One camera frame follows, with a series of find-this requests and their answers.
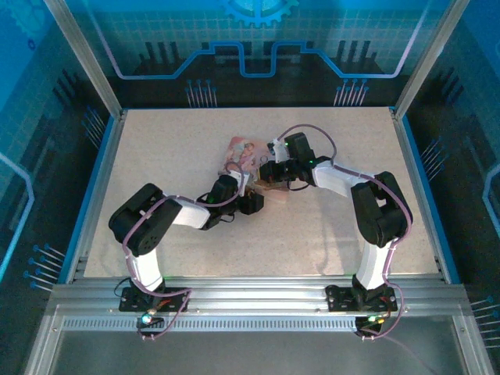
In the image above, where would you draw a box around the pink printed tin box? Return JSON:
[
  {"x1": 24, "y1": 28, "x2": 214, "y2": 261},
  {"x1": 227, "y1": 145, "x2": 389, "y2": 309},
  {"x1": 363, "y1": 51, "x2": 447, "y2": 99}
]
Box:
[{"x1": 217, "y1": 135, "x2": 289, "y2": 205}]

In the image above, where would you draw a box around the lit connector plug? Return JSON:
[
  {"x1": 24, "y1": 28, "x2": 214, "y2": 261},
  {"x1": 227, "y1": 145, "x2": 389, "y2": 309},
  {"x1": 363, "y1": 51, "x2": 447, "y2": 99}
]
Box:
[
  {"x1": 136, "y1": 309, "x2": 165, "y2": 329},
  {"x1": 355, "y1": 311, "x2": 387, "y2": 330}
]

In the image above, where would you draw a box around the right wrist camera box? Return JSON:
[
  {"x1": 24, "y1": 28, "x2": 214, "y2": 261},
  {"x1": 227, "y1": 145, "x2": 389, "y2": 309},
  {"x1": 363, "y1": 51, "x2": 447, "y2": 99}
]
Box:
[{"x1": 266, "y1": 137, "x2": 291, "y2": 164}]

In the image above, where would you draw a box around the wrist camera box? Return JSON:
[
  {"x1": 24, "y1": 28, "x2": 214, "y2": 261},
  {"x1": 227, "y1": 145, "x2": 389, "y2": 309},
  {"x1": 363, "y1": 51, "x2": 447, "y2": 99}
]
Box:
[
  {"x1": 225, "y1": 161, "x2": 246, "y2": 179},
  {"x1": 266, "y1": 137, "x2": 291, "y2": 164}
]

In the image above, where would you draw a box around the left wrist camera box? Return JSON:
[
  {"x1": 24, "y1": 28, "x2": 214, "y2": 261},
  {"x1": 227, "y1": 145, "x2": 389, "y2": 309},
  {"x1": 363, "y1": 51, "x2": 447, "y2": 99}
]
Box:
[{"x1": 225, "y1": 161, "x2": 246, "y2": 179}]

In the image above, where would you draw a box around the aluminium frame cross rail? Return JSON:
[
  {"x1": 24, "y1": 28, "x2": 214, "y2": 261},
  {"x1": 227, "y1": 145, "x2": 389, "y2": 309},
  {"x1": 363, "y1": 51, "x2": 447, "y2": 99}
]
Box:
[{"x1": 49, "y1": 274, "x2": 472, "y2": 313}]

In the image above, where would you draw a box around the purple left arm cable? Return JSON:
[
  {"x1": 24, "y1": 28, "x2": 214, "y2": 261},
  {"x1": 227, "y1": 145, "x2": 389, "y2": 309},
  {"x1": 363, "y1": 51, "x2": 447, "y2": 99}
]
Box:
[{"x1": 122, "y1": 162, "x2": 252, "y2": 343}]

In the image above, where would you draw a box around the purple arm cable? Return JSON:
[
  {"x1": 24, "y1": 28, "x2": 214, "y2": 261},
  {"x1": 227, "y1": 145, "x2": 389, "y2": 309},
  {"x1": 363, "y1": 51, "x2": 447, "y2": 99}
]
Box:
[
  {"x1": 122, "y1": 162, "x2": 252, "y2": 343},
  {"x1": 274, "y1": 123, "x2": 445, "y2": 375}
]

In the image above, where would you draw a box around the slotted grey cable duct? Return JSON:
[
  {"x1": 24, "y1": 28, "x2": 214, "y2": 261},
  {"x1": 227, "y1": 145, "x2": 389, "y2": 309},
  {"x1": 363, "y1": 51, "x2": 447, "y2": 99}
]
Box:
[{"x1": 61, "y1": 317, "x2": 459, "y2": 333}]

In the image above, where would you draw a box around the aluminium table side rail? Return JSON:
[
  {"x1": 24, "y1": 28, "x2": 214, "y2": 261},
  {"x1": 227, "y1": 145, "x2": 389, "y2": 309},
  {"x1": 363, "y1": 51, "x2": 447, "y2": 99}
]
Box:
[
  {"x1": 388, "y1": 105, "x2": 452, "y2": 284},
  {"x1": 64, "y1": 109, "x2": 129, "y2": 284}
]

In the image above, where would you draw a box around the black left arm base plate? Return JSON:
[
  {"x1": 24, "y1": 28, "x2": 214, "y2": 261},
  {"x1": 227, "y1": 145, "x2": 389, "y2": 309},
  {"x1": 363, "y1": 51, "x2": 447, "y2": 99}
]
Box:
[{"x1": 118, "y1": 286, "x2": 191, "y2": 313}]

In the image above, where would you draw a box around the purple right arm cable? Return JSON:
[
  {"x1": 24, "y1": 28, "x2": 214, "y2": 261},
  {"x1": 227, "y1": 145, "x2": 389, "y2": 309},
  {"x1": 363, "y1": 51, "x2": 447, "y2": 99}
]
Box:
[{"x1": 274, "y1": 123, "x2": 445, "y2": 375}]

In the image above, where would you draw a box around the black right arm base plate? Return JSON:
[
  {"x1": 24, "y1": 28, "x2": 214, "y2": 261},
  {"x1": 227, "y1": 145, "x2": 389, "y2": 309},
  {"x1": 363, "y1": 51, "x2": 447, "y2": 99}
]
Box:
[{"x1": 324, "y1": 282, "x2": 399, "y2": 313}]

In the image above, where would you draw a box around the aluminium frame post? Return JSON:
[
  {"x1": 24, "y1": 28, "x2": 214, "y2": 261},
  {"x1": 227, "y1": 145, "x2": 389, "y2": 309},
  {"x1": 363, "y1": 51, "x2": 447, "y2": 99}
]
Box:
[
  {"x1": 42, "y1": 0, "x2": 127, "y2": 119},
  {"x1": 393, "y1": 0, "x2": 472, "y2": 119}
]

